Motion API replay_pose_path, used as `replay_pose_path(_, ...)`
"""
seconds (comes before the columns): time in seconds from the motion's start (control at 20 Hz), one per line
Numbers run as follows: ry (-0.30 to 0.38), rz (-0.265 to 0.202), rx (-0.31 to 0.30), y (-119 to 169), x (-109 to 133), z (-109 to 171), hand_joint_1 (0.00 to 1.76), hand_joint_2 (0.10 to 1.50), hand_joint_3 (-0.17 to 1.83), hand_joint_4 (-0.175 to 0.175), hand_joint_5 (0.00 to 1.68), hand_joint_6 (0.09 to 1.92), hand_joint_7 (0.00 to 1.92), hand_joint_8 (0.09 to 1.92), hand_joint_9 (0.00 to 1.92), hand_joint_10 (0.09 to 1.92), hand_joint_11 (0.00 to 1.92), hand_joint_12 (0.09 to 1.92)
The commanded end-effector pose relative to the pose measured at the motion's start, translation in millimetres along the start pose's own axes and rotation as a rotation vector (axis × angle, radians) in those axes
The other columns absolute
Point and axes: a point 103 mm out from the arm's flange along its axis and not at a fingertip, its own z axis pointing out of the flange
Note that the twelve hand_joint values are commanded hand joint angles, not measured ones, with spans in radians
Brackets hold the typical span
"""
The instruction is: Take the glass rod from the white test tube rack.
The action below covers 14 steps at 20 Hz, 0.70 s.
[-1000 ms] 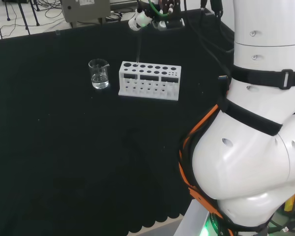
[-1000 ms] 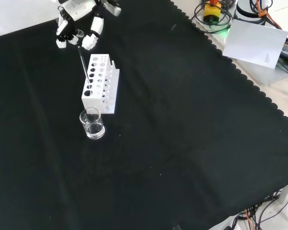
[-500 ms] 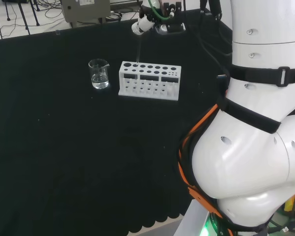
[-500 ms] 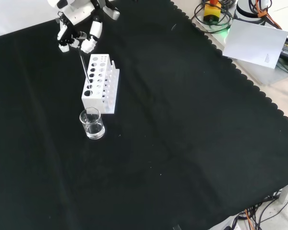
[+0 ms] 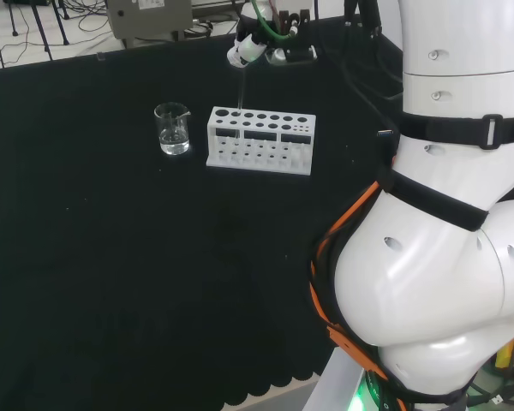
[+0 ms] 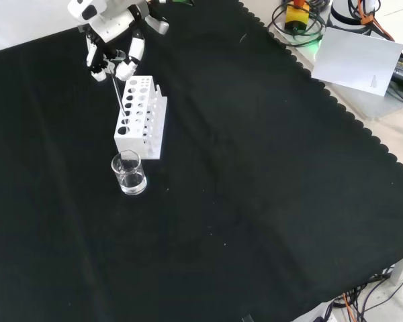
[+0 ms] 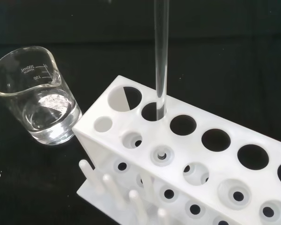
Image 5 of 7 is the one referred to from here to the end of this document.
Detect black floor cable bundle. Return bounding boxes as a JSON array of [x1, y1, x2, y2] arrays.
[[62, 0, 109, 27]]

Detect yellow stop button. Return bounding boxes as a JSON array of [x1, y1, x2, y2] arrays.
[[493, 325, 514, 378]]

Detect grey metal cabinet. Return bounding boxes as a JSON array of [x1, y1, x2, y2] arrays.
[[105, 0, 194, 40]]

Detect black tripod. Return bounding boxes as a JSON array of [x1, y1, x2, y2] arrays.
[[7, 0, 71, 62]]

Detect black cables with plugs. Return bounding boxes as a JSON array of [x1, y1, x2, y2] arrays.
[[182, 11, 242, 39]]

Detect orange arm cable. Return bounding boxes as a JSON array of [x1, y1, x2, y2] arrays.
[[309, 179, 396, 374]]

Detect black bench cloth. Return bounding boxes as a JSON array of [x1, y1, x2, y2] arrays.
[[0, 15, 406, 408]]

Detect clear glass rod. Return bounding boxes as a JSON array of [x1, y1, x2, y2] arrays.
[[236, 63, 247, 119]]

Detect glass beaker with water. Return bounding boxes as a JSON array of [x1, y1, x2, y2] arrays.
[[153, 102, 193, 156]]

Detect white test tube rack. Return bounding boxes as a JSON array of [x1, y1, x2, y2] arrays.
[[206, 105, 317, 177]]

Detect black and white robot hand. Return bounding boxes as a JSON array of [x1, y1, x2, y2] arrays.
[[226, 9, 319, 68]]

